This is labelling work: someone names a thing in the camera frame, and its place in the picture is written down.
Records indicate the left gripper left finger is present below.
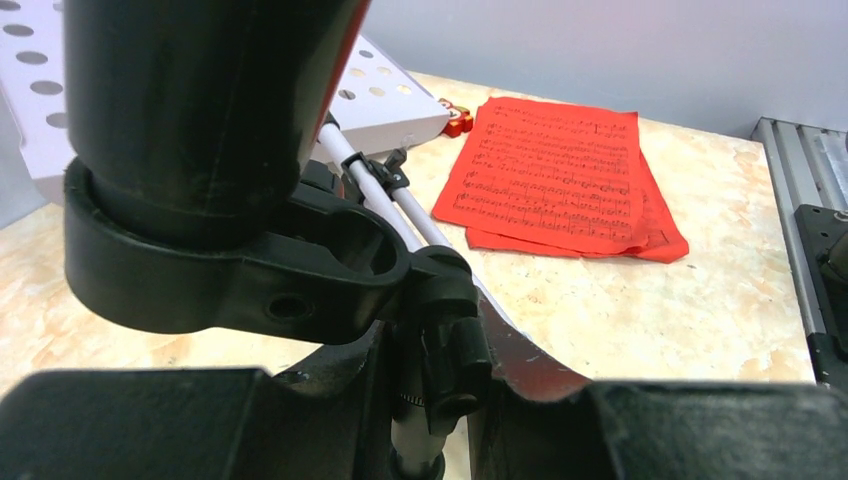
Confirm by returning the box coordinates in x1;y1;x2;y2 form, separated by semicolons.
1;325;390;479

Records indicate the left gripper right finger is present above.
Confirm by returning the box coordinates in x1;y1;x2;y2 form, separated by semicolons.
468;301;847;479

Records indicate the red sheet music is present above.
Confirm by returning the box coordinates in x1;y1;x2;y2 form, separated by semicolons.
466;154;689;264
432;97;648;254

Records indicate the silver music stand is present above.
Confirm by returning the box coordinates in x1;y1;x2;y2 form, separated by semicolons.
1;1;448;253

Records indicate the black microphone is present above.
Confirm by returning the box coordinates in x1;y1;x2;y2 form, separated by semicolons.
63;0;369;249

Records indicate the red owl toy block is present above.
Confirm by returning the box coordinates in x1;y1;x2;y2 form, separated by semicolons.
439;98;475;138

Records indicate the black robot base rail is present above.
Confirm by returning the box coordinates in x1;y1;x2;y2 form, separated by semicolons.
794;204;847;392

